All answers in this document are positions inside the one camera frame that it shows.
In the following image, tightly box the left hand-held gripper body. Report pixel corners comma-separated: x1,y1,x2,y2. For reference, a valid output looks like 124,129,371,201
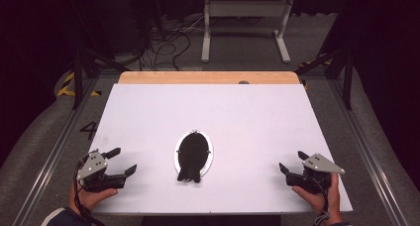
75,149,127,192

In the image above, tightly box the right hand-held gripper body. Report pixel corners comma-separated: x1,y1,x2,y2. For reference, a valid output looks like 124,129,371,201
285,153,347,194

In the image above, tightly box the black cloth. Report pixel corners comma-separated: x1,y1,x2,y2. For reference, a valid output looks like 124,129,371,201
176,132,210,184

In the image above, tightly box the person's left hand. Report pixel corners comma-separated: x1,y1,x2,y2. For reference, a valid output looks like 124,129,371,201
67,184,119,217

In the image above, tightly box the person's right hand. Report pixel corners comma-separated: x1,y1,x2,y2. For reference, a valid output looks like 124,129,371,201
291,172,343,225

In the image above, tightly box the black metal stand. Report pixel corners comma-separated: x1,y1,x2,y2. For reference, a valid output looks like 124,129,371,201
70,37,133,111
295,47,356,111

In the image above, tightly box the yellow black floor tape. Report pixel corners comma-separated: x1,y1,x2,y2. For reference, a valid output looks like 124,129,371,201
56,71,102,98
298,57,333,69

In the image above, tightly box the white metal stand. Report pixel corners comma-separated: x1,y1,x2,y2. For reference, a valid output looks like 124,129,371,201
201,0,295,64

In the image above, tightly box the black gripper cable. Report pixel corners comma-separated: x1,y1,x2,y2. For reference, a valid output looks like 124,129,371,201
74,160,106,226
313,177,332,226

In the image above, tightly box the aluminium floor rail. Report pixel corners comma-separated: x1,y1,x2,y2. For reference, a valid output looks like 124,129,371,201
328,78,412,226
11,75,102,226

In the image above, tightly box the tangle of floor cables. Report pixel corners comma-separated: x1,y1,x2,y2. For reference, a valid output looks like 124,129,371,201
138,16,206,71

